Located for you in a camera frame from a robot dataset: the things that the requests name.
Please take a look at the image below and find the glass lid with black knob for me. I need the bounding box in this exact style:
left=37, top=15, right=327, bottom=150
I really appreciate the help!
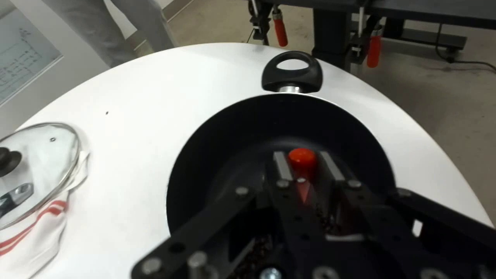
left=0, top=120, right=82, bottom=230

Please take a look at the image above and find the grey stand leg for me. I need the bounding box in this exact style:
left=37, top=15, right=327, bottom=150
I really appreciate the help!
left=110, top=0, right=177, bottom=52
left=44, top=0, right=113, bottom=68

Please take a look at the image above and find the black floor cable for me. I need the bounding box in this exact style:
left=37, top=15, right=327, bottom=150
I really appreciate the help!
left=434, top=21, right=496, bottom=72

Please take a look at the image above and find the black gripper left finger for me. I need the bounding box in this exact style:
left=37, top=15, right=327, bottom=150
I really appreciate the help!
left=264, top=150, right=324, bottom=244

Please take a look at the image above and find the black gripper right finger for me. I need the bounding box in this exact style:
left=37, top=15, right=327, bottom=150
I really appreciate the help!
left=315, top=150, right=409, bottom=244

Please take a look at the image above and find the white towel with red stripes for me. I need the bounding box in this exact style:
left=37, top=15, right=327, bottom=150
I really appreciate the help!
left=0, top=133, right=92, bottom=279

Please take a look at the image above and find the black cart platform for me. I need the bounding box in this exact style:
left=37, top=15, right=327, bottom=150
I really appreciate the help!
left=312, top=9, right=470, bottom=71

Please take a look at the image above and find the black pot with loop handles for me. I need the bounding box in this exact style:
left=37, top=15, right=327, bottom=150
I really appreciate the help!
left=166, top=49, right=400, bottom=244

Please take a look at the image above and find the white framed panel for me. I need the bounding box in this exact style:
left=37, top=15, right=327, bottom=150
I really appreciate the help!
left=0, top=0, right=64, bottom=106

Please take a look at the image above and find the black clamp with orange handle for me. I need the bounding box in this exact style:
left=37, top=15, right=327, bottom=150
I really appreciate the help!
left=268, top=4, right=290, bottom=48
left=355, top=17, right=386, bottom=69

